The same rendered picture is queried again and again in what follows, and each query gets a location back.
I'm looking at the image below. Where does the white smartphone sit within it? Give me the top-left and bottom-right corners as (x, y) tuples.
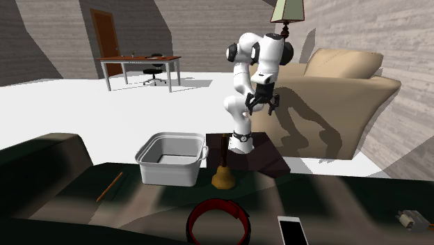
(277, 216), (310, 245)

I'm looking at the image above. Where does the small grey motor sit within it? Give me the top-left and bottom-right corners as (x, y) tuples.
(395, 210), (434, 234)

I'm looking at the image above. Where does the floor lamp with green shade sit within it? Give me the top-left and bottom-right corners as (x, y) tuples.
(270, 0), (305, 40)

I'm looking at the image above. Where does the grey metal tub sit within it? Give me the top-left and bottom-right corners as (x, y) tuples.
(134, 132), (209, 188)

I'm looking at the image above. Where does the black office chair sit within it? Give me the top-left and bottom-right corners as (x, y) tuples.
(142, 52), (168, 86)

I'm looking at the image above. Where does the brown desk with white legs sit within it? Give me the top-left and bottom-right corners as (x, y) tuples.
(96, 55), (182, 93)

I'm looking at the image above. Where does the beige sofa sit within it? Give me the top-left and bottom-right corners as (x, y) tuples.
(249, 47), (403, 161)

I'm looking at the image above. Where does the dark robot stand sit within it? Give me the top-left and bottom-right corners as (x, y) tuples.
(205, 132), (291, 179)

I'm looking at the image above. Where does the red and black collar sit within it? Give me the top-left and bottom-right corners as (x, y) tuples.
(185, 198), (252, 245)

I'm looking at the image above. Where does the brown pencil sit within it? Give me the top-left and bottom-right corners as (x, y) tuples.
(95, 171), (124, 203)

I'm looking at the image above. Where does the brass hand bell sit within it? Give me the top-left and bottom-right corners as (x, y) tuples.
(211, 133), (236, 191)

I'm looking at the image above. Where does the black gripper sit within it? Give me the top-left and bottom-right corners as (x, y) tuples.
(244, 81), (281, 116)

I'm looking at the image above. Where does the brown door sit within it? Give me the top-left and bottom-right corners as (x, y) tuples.
(89, 8), (124, 78)

